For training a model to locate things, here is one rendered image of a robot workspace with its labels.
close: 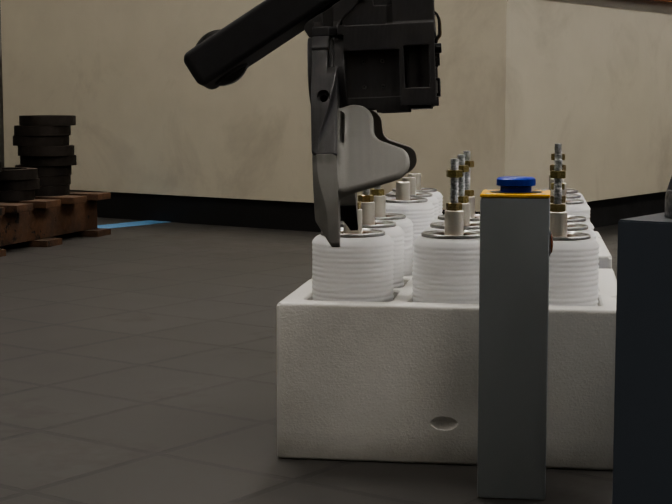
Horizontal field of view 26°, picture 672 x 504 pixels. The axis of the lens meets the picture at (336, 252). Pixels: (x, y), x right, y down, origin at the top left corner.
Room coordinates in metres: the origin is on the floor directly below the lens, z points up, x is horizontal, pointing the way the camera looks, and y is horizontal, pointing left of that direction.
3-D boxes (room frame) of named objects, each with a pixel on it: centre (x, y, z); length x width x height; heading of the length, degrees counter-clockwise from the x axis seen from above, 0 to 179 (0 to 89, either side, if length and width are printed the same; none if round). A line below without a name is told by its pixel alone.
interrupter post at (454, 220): (1.68, -0.14, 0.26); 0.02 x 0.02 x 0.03
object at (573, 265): (1.66, -0.25, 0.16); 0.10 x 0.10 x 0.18
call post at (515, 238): (1.49, -0.19, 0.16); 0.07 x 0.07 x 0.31; 81
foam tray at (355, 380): (1.79, -0.15, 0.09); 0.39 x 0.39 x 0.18; 81
